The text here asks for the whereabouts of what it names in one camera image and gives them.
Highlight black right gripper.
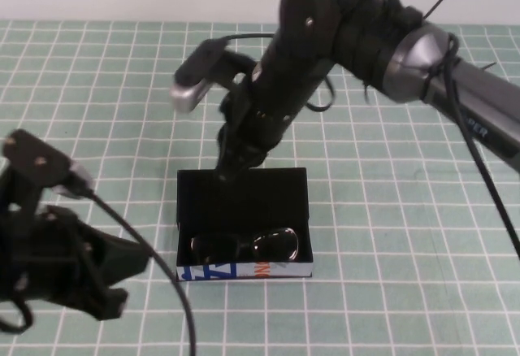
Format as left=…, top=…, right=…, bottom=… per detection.
left=214, top=51, right=327, bottom=184

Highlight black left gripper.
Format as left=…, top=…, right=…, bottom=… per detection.
left=0, top=203, right=150, bottom=321

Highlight black glasses case box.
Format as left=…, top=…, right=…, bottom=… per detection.
left=176, top=167, right=314, bottom=283

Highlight black framed glasses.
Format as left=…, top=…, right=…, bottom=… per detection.
left=189, top=227, right=301, bottom=264

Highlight green white checked tablecloth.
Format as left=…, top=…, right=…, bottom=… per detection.
left=0, top=20, right=520, bottom=356

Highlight black left camera cable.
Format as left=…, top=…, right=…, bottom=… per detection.
left=0, top=163, right=198, bottom=356

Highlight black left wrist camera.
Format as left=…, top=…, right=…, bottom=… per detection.
left=0, top=128, right=78, bottom=195

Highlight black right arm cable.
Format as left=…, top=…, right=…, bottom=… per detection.
left=221, top=0, right=520, bottom=260

